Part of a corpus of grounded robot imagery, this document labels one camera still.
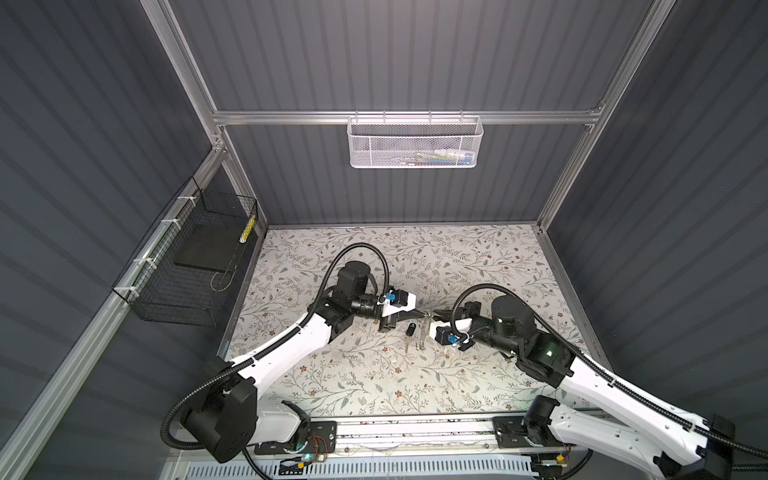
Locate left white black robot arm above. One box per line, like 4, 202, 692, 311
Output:
180, 261, 424, 463

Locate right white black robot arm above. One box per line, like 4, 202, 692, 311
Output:
431, 295, 734, 479

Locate floral table mat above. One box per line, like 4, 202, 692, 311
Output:
225, 225, 583, 417

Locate pens in white basket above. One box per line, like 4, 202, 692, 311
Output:
393, 149, 476, 168

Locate yellow marker in basket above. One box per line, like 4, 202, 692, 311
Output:
239, 215, 256, 244

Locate black pad in basket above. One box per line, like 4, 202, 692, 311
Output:
174, 225, 243, 273

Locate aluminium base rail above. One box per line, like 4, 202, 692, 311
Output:
173, 412, 661, 460

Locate white ventilated cable duct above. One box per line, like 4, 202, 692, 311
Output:
182, 455, 541, 480

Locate white wire mesh basket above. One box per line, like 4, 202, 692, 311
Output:
346, 112, 484, 169

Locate left black corrugated cable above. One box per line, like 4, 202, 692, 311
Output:
159, 242, 391, 451

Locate black corrugated cable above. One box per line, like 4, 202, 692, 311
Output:
449, 283, 768, 463
159, 242, 391, 451

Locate black wire basket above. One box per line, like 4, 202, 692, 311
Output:
113, 180, 260, 327

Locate right black corrugated cable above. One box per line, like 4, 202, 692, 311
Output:
449, 283, 768, 463

